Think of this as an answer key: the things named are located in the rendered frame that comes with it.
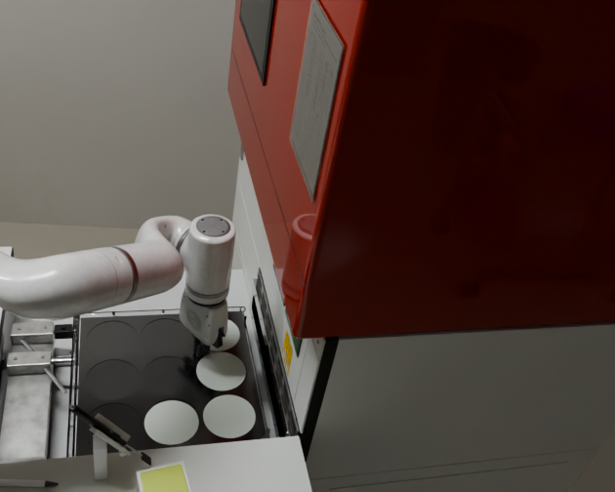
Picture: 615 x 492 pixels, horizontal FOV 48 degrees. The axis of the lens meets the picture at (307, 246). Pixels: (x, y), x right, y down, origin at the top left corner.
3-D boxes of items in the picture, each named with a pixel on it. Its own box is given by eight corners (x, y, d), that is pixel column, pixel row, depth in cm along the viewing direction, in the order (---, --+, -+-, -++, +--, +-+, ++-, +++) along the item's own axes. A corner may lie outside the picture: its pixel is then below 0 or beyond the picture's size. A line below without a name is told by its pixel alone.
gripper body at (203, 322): (175, 281, 134) (173, 321, 141) (209, 311, 129) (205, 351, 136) (205, 266, 138) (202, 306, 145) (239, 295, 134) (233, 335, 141)
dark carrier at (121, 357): (241, 312, 157) (241, 310, 156) (266, 442, 131) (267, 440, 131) (80, 319, 148) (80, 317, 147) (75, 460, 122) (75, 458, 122)
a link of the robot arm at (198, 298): (175, 275, 132) (174, 286, 134) (204, 302, 128) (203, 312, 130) (209, 259, 137) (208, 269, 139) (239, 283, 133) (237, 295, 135)
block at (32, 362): (52, 359, 140) (51, 349, 138) (51, 372, 138) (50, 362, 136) (9, 362, 138) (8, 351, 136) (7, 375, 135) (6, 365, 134)
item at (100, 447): (130, 458, 116) (130, 409, 108) (131, 479, 113) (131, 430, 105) (92, 462, 115) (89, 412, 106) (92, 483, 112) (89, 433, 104)
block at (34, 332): (54, 330, 146) (53, 320, 144) (53, 343, 143) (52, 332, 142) (13, 332, 144) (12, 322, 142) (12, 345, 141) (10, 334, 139)
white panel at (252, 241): (240, 221, 195) (257, 92, 170) (301, 480, 135) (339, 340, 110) (229, 221, 194) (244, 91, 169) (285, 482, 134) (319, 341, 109)
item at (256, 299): (255, 307, 165) (260, 277, 160) (291, 470, 133) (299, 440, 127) (247, 307, 165) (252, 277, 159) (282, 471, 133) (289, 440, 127)
